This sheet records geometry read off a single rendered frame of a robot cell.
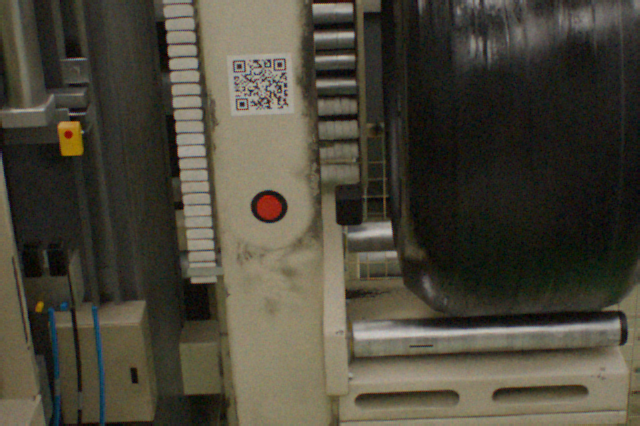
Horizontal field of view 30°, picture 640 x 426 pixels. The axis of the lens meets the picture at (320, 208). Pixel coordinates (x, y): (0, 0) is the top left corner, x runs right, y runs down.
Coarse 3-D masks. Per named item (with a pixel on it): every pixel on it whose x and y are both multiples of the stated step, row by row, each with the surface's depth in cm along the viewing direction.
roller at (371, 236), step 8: (360, 224) 175; (368, 224) 175; (376, 224) 175; (384, 224) 175; (352, 232) 175; (360, 232) 175; (368, 232) 175; (376, 232) 174; (384, 232) 174; (352, 240) 174; (360, 240) 174; (368, 240) 174; (376, 240) 174; (384, 240) 174; (392, 240) 174; (352, 248) 175; (360, 248) 175; (368, 248) 175; (376, 248) 175; (384, 248) 175; (392, 248) 175
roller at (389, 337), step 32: (384, 320) 151; (416, 320) 150; (448, 320) 150; (480, 320) 150; (512, 320) 150; (544, 320) 149; (576, 320) 149; (608, 320) 149; (384, 352) 150; (416, 352) 150; (448, 352) 150
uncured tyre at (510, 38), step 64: (384, 0) 167; (448, 0) 124; (512, 0) 123; (576, 0) 123; (384, 64) 171; (448, 64) 124; (512, 64) 123; (576, 64) 123; (384, 128) 172; (448, 128) 125; (512, 128) 124; (576, 128) 124; (448, 192) 127; (512, 192) 126; (576, 192) 126; (448, 256) 133; (512, 256) 132; (576, 256) 132
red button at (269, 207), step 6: (264, 198) 149; (270, 198) 149; (276, 198) 149; (258, 204) 149; (264, 204) 149; (270, 204) 149; (276, 204) 149; (258, 210) 149; (264, 210) 149; (270, 210) 149; (276, 210) 149; (264, 216) 150; (270, 216) 150
